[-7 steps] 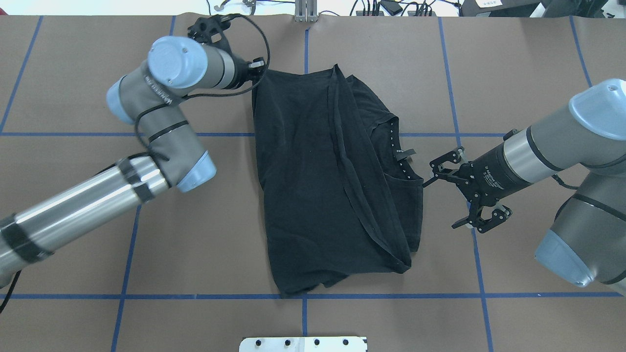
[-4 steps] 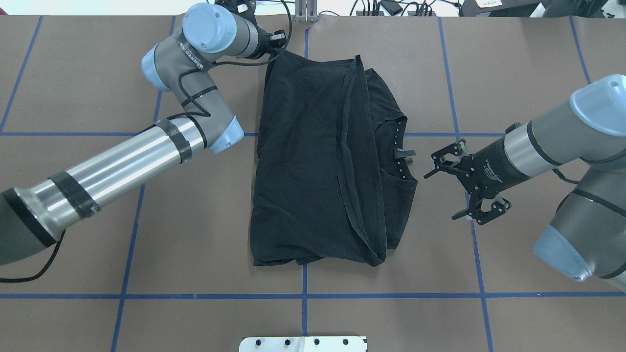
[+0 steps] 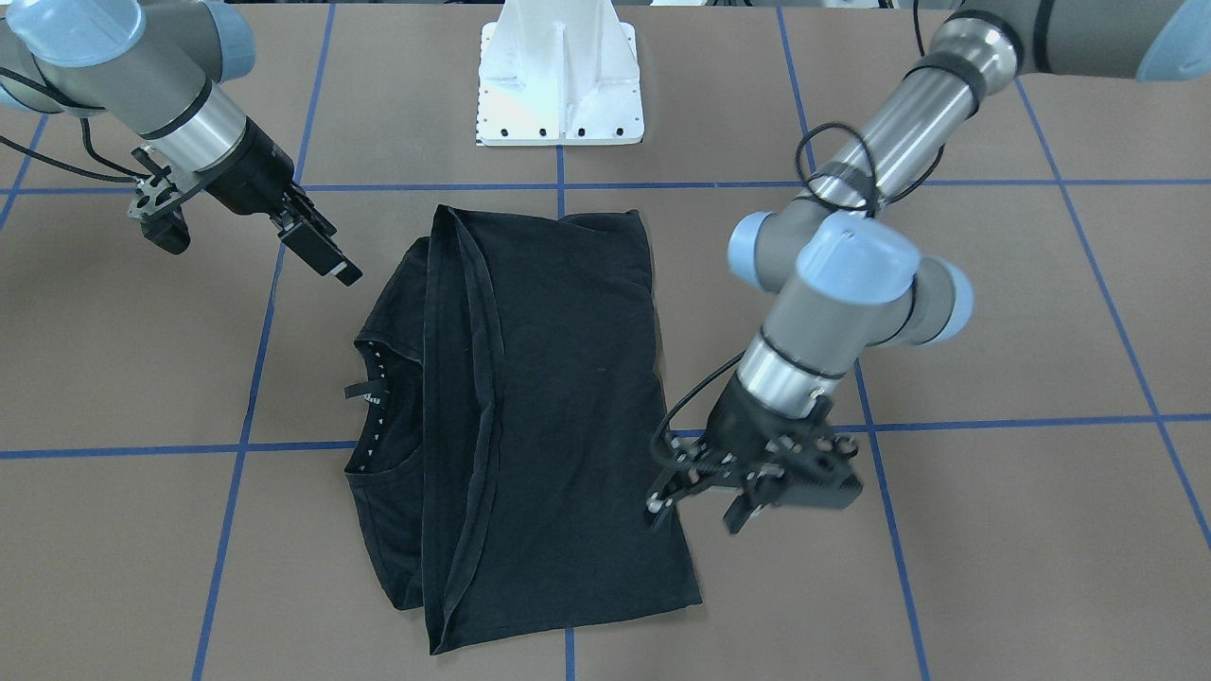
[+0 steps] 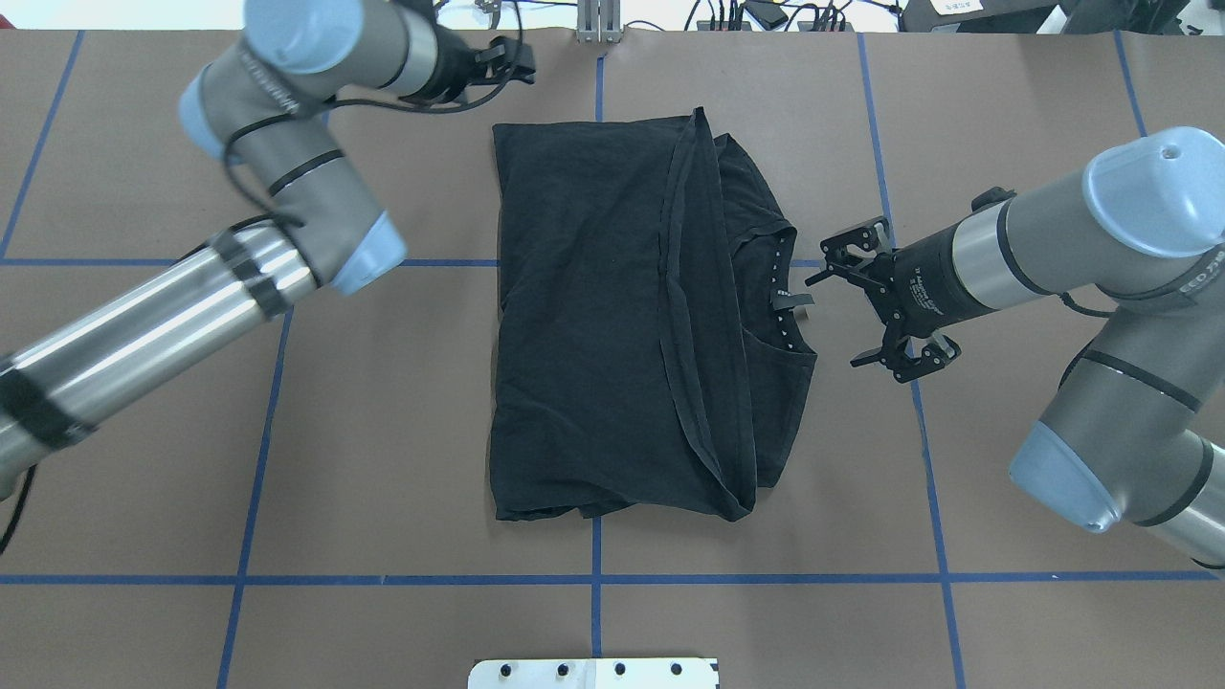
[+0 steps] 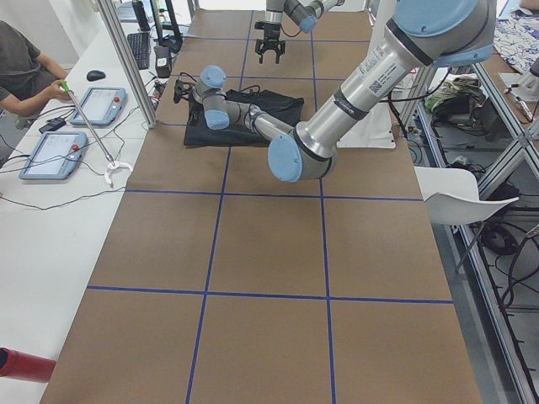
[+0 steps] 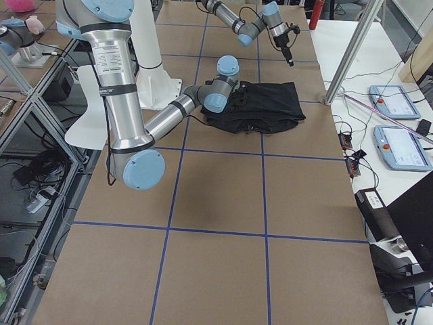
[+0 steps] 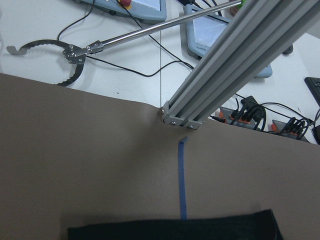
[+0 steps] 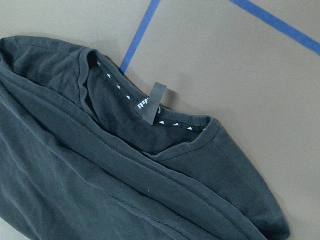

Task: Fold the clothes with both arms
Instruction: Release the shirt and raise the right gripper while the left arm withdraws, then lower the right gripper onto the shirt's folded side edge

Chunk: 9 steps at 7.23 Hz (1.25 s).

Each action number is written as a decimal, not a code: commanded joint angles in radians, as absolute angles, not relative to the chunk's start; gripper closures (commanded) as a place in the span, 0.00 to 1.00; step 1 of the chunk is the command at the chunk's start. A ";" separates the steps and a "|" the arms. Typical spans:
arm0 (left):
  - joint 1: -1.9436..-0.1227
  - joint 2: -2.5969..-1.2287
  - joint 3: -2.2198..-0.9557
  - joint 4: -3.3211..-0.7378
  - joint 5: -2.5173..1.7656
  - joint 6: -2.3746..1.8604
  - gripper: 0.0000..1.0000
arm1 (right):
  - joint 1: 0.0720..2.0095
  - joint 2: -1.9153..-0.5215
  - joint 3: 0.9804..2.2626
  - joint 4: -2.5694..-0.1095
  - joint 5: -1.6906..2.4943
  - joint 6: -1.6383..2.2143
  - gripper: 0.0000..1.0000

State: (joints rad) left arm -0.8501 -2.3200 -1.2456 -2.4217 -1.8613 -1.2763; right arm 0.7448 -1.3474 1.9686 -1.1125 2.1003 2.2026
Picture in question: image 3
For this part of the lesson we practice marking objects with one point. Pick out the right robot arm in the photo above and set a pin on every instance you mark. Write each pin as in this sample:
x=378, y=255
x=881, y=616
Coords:
x=159, y=68

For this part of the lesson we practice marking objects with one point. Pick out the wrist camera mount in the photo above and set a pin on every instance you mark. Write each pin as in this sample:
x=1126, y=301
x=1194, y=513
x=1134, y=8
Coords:
x=816, y=462
x=157, y=204

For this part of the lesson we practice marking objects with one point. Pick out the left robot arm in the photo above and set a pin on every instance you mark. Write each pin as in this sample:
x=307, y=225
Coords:
x=844, y=282

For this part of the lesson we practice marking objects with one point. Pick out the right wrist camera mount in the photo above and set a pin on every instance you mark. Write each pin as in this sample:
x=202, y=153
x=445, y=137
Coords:
x=157, y=204

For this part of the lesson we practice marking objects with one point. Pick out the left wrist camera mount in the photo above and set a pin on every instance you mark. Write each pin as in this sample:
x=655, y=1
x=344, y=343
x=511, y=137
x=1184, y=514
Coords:
x=816, y=462

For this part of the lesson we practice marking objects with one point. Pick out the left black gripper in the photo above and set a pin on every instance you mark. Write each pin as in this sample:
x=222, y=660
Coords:
x=741, y=422

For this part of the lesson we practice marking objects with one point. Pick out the black graphic t-shirt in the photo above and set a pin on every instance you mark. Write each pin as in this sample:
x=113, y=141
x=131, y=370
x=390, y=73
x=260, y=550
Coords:
x=503, y=472

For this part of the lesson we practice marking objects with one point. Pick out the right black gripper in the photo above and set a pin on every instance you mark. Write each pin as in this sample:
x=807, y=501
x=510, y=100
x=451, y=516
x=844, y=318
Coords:
x=252, y=173

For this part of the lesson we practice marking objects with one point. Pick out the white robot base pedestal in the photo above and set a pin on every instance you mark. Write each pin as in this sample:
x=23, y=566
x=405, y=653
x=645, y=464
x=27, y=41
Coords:
x=559, y=73

